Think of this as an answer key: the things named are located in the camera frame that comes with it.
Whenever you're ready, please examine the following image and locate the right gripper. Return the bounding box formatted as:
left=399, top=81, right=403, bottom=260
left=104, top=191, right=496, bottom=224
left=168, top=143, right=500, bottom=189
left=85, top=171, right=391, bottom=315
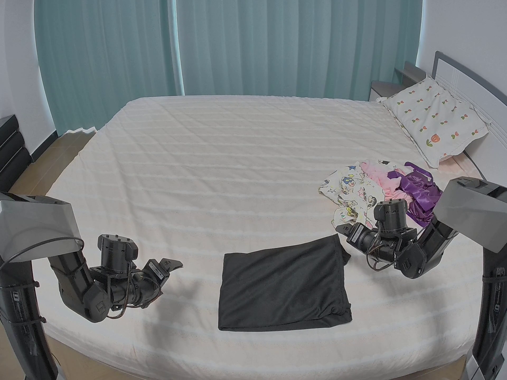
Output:
left=335, top=224, right=383, bottom=260

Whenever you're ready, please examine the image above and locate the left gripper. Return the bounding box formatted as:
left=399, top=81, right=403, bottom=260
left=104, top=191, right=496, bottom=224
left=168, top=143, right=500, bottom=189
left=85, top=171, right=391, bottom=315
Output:
left=128, top=258, right=184, bottom=307

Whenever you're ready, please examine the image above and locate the white printed pyjama garment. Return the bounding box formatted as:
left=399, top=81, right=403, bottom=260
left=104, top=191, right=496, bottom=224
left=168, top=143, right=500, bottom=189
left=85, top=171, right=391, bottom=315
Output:
left=318, top=164, right=385, bottom=229

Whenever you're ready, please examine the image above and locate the pink garment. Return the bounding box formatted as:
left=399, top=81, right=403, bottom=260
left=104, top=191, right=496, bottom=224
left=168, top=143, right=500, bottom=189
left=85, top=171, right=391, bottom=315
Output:
left=360, top=159, right=412, bottom=203

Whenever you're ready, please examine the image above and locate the purple garment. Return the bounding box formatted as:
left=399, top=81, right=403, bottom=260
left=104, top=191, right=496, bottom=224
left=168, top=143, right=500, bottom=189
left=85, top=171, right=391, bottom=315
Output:
left=387, top=163, right=443, bottom=225

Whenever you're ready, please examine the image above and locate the black garment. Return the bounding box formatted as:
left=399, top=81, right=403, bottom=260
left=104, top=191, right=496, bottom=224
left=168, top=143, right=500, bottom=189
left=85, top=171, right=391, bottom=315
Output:
left=218, top=234, right=353, bottom=331

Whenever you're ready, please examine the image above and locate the bed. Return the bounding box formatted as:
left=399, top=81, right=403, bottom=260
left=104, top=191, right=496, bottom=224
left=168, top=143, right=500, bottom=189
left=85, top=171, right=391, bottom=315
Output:
left=41, top=51, right=507, bottom=373

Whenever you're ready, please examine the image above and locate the white printed pillow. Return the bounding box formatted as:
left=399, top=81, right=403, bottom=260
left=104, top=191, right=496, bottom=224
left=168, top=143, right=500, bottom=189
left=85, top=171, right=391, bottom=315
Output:
left=382, top=75, right=490, bottom=168

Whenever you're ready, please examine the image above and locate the grey bedside table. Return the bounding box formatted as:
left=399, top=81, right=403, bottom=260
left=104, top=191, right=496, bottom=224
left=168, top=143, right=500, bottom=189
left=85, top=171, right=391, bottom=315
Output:
left=370, top=62, right=427, bottom=103

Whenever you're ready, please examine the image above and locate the black chest of drawers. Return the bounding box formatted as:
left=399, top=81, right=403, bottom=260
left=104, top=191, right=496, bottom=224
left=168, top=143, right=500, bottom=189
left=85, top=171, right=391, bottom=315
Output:
left=0, top=114, right=31, bottom=192

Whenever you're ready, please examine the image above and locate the blue-green curtain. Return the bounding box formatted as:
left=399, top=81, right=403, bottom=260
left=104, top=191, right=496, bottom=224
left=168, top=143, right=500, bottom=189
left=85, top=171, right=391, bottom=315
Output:
left=35, top=0, right=185, bottom=135
left=174, top=0, right=423, bottom=102

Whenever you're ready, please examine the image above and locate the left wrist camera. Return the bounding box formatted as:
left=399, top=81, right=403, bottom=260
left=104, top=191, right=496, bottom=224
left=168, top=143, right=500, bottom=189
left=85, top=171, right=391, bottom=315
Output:
left=143, top=260, right=170, bottom=283

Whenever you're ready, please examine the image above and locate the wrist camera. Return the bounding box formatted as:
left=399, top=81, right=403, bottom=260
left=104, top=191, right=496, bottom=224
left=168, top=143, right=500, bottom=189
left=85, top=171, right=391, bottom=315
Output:
left=143, top=260, right=170, bottom=283
left=349, top=225, right=375, bottom=249

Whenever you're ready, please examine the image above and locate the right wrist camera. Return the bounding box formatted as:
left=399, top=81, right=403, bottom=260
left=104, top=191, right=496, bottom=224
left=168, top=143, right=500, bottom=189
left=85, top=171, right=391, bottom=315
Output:
left=349, top=225, right=375, bottom=249

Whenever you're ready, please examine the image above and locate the black cable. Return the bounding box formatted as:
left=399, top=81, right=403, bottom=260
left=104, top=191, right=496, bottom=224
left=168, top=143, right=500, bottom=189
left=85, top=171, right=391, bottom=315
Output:
left=0, top=237, right=85, bottom=270

